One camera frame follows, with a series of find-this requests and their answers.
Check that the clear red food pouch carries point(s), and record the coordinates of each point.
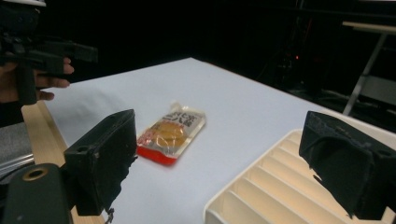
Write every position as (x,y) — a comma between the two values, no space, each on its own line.
(171,136)

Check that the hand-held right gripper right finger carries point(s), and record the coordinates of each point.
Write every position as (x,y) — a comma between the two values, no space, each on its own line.
(345,168)

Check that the metal stand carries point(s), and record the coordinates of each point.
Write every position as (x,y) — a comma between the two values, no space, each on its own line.
(367,67)

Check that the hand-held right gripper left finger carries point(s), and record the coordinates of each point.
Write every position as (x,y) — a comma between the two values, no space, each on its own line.
(99,161)

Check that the white slotted rack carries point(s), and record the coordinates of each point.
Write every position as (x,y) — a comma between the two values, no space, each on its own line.
(280,186)

